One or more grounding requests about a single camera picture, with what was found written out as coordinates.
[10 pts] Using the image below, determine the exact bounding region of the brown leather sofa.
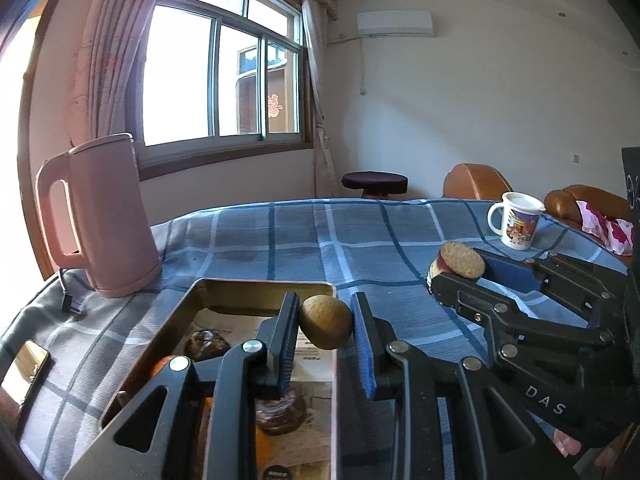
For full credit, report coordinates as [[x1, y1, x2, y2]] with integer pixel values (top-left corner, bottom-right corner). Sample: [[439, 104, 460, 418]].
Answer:
[[544, 185, 632, 233]]

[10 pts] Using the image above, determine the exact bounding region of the small cork-topped jar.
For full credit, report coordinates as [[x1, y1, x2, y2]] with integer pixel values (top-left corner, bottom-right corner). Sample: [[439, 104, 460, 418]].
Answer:
[[428, 241, 486, 286]]

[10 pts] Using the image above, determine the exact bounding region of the white wall air conditioner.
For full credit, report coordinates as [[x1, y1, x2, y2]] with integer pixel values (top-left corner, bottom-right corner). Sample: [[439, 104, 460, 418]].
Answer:
[[357, 10, 435, 37]]

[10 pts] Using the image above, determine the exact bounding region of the dark chocolate piece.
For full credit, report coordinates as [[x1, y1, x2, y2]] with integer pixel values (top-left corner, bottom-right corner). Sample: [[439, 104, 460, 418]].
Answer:
[[184, 330, 232, 362]]

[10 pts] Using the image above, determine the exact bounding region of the pink curtain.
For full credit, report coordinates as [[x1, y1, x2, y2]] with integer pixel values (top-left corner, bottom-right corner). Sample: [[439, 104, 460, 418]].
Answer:
[[75, 0, 176, 146], [300, 0, 341, 198]]

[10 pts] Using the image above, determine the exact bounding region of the white cartoon print mug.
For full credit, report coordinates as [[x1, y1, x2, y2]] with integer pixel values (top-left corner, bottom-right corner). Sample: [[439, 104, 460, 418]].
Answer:
[[487, 192, 546, 251]]

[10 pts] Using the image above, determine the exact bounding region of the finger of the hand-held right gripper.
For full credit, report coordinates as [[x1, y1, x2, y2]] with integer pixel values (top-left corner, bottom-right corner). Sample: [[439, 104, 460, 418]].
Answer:
[[475, 249, 628, 328], [430, 272, 613, 361]]

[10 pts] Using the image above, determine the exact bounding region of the glossy smartphone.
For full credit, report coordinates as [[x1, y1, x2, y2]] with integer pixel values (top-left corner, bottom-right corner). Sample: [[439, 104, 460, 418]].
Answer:
[[0, 339, 52, 418]]

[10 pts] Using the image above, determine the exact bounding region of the pink electric kettle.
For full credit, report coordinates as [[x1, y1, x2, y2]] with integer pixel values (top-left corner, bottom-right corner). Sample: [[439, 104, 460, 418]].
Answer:
[[35, 132, 162, 299]]

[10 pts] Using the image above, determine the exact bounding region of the dark purple passion fruit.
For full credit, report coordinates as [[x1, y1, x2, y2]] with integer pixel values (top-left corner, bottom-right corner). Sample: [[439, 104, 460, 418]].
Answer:
[[255, 395, 307, 436]]

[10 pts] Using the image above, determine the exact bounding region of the blue plaid tablecloth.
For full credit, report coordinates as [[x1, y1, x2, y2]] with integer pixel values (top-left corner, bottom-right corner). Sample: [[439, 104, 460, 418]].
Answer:
[[0, 197, 636, 480]]

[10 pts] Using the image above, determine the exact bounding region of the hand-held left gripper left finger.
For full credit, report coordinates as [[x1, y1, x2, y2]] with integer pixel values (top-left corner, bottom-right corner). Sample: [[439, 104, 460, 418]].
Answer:
[[62, 290, 301, 480]]

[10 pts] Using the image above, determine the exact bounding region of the black kettle cable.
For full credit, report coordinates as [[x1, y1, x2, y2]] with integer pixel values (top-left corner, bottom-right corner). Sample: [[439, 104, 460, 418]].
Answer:
[[58, 267, 87, 318]]

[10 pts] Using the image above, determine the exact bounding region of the brown leather armchair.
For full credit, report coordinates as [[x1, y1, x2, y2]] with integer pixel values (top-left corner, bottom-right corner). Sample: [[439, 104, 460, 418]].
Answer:
[[442, 163, 506, 199]]

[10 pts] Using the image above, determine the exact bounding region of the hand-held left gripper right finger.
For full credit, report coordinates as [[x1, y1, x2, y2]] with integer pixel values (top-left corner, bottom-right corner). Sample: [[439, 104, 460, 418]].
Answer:
[[350, 291, 583, 480]]

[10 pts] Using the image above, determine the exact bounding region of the sliding glass window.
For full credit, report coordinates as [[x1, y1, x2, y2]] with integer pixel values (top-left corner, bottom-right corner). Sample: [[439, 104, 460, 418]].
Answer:
[[135, 0, 316, 181]]

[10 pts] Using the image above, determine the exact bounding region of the dark round stool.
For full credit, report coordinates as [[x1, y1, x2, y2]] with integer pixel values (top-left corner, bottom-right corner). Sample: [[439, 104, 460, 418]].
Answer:
[[341, 171, 408, 199]]

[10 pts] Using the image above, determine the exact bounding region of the pink metal tin box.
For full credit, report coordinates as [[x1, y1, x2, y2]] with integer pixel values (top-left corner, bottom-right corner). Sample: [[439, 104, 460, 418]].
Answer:
[[97, 277, 338, 480]]

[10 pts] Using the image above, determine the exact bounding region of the large bumpy tangerine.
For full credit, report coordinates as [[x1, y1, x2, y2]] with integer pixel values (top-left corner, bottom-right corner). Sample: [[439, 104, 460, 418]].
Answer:
[[200, 396, 274, 480]]

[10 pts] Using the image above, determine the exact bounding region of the person's right hand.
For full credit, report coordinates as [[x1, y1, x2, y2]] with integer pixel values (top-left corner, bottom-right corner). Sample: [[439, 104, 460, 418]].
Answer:
[[552, 429, 585, 459]]

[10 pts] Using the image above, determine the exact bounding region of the red white floral cloth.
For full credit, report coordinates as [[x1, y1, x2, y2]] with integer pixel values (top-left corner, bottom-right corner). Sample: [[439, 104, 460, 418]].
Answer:
[[575, 200, 635, 257]]

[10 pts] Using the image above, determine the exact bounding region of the tan longan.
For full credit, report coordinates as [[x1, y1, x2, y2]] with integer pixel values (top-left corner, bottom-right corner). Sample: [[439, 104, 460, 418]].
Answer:
[[299, 295, 354, 351]]

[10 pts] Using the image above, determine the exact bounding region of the small smooth tangerine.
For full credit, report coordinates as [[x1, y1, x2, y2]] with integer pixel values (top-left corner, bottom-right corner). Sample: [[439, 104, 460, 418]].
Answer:
[[150, 355, 190, 378]]

